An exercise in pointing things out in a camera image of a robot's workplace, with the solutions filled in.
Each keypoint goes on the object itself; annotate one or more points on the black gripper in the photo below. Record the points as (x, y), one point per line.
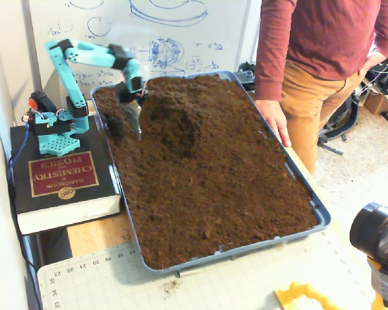
(128, 95)

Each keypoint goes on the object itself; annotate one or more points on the blue tray of soil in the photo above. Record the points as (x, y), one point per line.
(213, 181)

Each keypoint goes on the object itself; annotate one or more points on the person's left forearm red sleeve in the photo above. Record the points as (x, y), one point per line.
(386, 32)

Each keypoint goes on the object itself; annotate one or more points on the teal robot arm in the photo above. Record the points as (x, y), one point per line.
(84, 58)

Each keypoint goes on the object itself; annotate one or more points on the person's right forearm red sleeve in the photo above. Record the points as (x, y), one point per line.
(269, 77)

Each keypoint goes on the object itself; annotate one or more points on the person's right hand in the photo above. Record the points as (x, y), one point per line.
(275, 117)

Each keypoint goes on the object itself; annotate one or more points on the person's left hand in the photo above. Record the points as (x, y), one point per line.
(375, 59)

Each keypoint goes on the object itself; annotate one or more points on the black chemistry handbook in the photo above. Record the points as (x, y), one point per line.
(64, 174)

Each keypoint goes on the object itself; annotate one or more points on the whiteboard with blue drawings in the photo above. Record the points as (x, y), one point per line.
(187, 35)

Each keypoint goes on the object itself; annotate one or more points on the blue mesh basket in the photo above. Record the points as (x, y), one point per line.
(245, 76)

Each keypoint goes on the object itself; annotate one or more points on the metal rod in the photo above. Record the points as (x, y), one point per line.
(190, 272)

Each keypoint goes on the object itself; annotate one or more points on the grey-green cutting mat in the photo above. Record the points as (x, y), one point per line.
(213, 290)

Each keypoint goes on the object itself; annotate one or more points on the black backpack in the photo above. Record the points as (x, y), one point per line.
(339, 121)

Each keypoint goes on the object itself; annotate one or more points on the person in red shirt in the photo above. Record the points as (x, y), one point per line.
(323, 38)

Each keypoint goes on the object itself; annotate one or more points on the blue plastic tray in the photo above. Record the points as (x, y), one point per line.
(324, 219)

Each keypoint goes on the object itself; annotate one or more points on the yellow plastic object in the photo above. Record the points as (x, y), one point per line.
(287, 295)

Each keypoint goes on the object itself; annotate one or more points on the black camera lens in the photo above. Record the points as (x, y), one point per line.
(373, 231)

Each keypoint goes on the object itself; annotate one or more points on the grey taped camera stand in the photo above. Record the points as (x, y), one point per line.
(386, 284)

